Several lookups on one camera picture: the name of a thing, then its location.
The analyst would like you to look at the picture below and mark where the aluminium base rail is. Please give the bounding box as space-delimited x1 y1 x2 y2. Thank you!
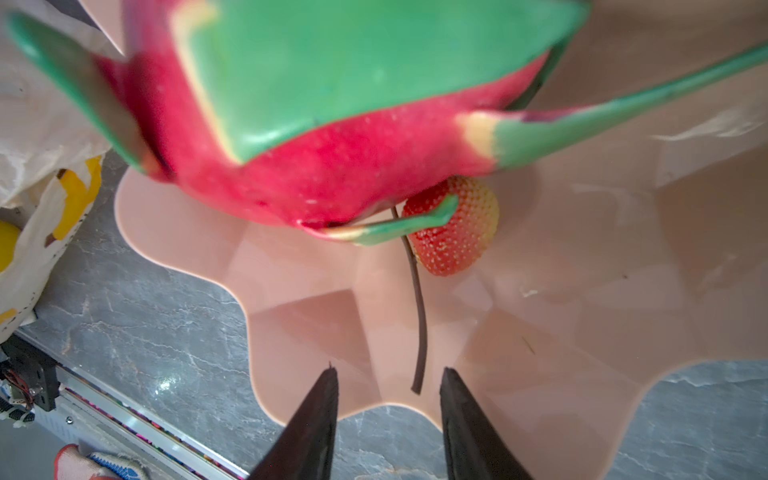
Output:
1 332 248 479

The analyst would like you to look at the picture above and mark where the peach wavy fruit bowl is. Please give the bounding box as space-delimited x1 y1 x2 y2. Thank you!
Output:
77 0 768 480

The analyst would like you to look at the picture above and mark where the pink fake dragon fruit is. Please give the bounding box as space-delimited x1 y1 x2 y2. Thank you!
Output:
5 1 767 245

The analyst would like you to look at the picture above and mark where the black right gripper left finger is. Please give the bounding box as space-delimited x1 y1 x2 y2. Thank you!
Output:
248 367 339 480

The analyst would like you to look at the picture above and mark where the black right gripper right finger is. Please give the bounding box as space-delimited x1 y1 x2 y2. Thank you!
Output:
439 367 533 480

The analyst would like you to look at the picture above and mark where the translucent banana print plastic bag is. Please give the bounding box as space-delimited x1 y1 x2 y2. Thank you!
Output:
1 27 111 340

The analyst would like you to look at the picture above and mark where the red fake strawberry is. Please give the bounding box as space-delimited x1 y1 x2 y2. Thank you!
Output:
402 176 500 277

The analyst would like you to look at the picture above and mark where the yellow fake lemon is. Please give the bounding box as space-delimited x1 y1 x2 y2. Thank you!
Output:
0 221 21 272

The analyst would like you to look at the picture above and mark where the orange work glove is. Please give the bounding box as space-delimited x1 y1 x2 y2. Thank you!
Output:
54 444 150 480

